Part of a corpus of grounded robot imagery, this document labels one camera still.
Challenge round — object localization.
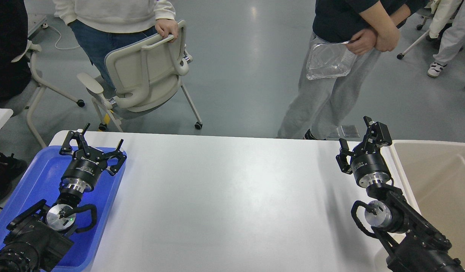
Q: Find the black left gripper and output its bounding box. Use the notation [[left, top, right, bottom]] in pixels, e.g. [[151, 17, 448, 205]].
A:
[[59, 123, 127, 193]]

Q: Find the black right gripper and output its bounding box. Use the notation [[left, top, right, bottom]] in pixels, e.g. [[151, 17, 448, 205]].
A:
[[336, 116, 392, 188]]

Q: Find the clear plastic food container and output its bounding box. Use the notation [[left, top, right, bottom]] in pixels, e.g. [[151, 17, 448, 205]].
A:
[[306, 42, 358, 80]]

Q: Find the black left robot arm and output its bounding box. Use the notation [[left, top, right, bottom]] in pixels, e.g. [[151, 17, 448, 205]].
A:
[[0, 131, 127, 272]]

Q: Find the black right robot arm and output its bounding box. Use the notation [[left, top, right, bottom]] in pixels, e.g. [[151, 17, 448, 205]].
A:
[[336, 116, 464, 272]]

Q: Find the hand holding clear container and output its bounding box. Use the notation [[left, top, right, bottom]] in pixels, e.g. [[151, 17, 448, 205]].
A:
[[346, 28, 378, 56]]

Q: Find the hand clasped over wrist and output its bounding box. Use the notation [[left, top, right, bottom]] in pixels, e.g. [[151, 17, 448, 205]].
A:
[[375, 26, 400, 52]]

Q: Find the hand on chair back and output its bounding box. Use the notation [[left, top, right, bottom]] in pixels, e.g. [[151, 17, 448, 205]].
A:
[[155, 19, 179, 43]]

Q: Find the metal floor outlet plate right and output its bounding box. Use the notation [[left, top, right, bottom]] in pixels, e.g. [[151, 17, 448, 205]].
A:
[[340, 125, 360, 138]]

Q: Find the metal floor outlet plate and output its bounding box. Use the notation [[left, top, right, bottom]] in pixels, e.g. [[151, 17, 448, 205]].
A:
[[340, 125, 360, 138], [328, 127, 341, 138]]

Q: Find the metal floor outlet plate left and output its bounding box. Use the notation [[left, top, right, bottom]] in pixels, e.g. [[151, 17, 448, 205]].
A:
[[328, 127, 341, 138]]

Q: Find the person in grey sweatpants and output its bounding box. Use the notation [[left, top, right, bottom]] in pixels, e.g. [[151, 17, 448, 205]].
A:
[[277, 0, 428, 140]]

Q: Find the blue plastic tray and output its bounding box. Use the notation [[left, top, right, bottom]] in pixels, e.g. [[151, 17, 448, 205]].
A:
[[0, 146, 126, 272]]

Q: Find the beige plastic bin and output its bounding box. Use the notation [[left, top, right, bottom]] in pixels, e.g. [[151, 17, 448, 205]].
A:
[[389, 141, 465, 269]]

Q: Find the grey chair at left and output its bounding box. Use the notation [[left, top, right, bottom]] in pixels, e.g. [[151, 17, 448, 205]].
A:
[[0, 40, 85, 148]]

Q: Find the beige office chair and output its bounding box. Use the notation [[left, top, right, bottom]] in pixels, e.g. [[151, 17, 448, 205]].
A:
[[77, 20, 203, 131]]

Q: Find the black shoe at left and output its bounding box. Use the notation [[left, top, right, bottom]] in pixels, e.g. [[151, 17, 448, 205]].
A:
[[0, 153, 27, 201]]

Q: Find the person in cream sweater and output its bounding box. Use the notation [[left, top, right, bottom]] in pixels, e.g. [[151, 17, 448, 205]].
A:
[[53, 0, 176, 87]]

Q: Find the chair base with casters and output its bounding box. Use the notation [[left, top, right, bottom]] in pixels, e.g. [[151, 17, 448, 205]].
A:
[[397, 8, 435, 60]]

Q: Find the person in light trousers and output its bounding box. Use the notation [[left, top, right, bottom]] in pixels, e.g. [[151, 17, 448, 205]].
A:
[[427, 0, 465, 79]]

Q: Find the white cable on floor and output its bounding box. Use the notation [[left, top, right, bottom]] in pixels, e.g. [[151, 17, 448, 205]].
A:
[[42, 23, 82, 51]]

